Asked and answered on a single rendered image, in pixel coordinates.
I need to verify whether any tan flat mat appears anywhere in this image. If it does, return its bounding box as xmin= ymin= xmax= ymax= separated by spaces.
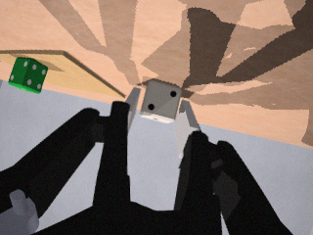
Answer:
xmin=0 ymin=50 xmax=125 ymax=99

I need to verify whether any green die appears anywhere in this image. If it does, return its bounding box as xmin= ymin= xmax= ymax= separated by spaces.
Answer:
xmin=8 ymin=58 xmax=48 ymax=94

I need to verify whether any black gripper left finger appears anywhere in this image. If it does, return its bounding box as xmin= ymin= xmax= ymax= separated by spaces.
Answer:
xmin=0 ymin=87 xmax=142 ymax=235

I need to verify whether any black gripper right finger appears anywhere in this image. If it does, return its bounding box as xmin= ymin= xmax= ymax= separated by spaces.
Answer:
xmin=173 ymin=100 xmax=293 ymax=235

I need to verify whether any grey die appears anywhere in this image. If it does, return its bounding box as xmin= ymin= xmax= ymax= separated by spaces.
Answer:
xmin=140 ymin=80 xmax=182 ymax=123

